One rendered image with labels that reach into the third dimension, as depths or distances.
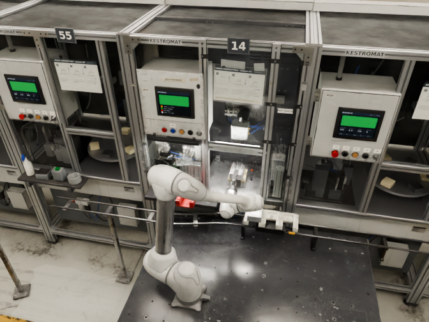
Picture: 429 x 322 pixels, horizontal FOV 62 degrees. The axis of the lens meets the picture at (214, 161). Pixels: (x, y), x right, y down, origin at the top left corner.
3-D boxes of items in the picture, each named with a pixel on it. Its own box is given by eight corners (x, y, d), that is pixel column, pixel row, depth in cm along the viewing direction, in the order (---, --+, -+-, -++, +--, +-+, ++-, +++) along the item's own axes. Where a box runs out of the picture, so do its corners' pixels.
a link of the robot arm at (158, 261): (165, 291, 214) (138, 274, 223) (181, 275, 226) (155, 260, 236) (172, 178, 180) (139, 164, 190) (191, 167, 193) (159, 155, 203)
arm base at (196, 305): (206, 314, 211) (206, 308, 208) (170, 306, 215) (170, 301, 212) (212, 287, 226) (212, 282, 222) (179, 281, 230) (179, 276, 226)
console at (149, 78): (143, 135, 243) (134, 70, 216) (157, 115, 266) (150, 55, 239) (203, 142, 236) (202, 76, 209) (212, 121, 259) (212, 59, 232)
